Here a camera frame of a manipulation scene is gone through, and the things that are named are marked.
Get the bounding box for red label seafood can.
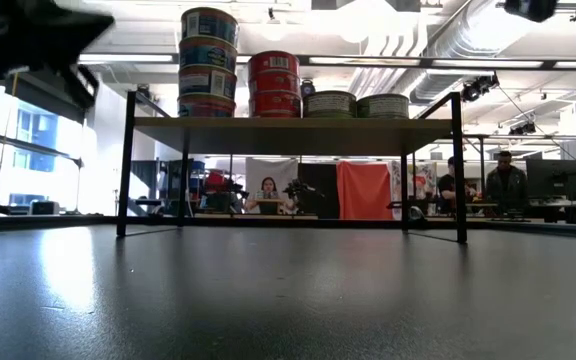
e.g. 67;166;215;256
247;50;301;77
247;70;302;96
248;90;303;119

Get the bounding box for green label seafood can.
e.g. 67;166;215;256
302;90;358;120
356;93;411;120

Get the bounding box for wooden shelf black metal legs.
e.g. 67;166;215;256
115;90;469;245

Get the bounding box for dark blue curtain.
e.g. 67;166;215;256
130;159;160;201

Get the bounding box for white box device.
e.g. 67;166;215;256
28;200;61;216

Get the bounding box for blue plastic bin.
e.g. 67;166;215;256
167;158;207;201

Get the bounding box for red plastic bin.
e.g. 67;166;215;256
205;169;231;195

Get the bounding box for white fabric panel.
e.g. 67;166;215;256
244;157;300;204

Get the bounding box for person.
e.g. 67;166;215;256
484;150;530;214
436;156;478;215
243;176;294;216

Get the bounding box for black fabric panel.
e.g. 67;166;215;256
296;162;339;220

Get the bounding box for orange fabric panel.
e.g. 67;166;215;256
336;161;394;222

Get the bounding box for colourful patterned banner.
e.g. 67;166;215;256
390;160;439;204

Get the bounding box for long ceiling light bar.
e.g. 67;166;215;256
77;51;576;72

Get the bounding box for black ceiling spotlight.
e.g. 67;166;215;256
460;73;501;104
507;121;538;137

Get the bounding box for black computer monitor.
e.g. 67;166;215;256
525;158;576;202

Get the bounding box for silver ceiling air duct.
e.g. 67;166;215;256
409;0;519;107

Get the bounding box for black metal rack frame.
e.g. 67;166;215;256
462;132;489;206

